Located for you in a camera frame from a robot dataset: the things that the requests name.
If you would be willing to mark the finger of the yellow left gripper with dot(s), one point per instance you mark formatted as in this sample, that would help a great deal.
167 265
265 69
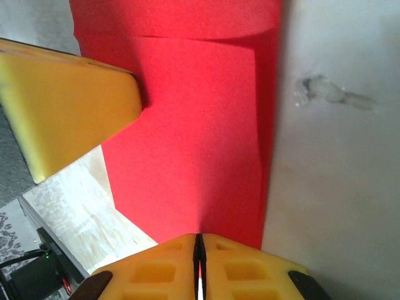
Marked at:
72 118
47 53

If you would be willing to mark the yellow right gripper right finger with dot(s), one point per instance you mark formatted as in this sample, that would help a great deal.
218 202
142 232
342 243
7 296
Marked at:
247 275

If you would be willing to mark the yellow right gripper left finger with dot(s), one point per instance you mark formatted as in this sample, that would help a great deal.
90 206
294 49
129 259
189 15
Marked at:
150 275

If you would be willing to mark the red paper sheet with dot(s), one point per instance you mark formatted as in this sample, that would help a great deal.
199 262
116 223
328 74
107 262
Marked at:
193 140

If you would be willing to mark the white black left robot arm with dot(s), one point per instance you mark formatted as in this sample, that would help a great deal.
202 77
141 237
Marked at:
31 278

